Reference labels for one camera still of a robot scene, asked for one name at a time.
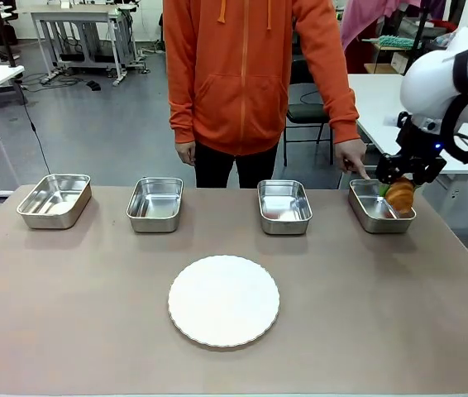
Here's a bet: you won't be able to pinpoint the grey metal frame desk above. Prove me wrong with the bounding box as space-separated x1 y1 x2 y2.
30 7 138 88

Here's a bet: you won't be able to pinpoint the black trousers legs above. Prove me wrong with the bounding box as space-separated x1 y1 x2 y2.
194 140 279 189

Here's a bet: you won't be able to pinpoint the person right hand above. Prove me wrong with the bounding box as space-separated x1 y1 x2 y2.
175 139 198 167

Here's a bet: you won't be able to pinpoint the white scalloped round plate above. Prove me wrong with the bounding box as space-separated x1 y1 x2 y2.
167 255 281 352

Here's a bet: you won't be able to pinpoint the person left forearm orange sleeve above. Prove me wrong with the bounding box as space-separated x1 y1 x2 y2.
318 78 361 146

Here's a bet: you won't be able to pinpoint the thin black floor cable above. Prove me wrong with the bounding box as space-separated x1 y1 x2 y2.
13 80 53 175

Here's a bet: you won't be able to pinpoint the green bristle brush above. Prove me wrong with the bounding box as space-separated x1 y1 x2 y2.
361 35 413 51

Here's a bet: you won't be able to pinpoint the person left hand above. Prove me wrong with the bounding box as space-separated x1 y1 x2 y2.
332 138 372 181

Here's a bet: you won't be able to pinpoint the black vertical stand pole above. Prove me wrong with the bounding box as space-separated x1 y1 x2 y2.
0 0 17 69

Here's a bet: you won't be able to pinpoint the person right forearm orange sleeve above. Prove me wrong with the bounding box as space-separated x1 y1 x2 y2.
168 78 198 146

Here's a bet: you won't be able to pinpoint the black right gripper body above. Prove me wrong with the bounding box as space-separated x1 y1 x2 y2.
396 111 447 165

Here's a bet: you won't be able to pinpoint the shallow rectangular steel container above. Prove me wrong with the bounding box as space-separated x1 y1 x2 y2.
126 177 184 233
256 179 313 236
16 173 93 231
348 178 418 235

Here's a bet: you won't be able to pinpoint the dark green folding chair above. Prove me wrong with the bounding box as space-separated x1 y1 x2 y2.
283 53 337 167

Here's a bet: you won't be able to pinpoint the golden brown croissant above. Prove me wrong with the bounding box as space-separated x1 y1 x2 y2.
384 176 416 215

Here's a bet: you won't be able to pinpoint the orange hoodie torso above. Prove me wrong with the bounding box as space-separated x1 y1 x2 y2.
163 0 351 156

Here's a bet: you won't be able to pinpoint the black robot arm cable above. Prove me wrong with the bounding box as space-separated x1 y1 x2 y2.
440 48 468 167

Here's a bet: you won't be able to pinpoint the pink hanging cloth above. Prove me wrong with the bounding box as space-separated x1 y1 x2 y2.
338 0 407 63

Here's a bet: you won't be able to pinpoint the large white work table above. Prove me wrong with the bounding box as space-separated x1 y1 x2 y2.
346 73 468 179

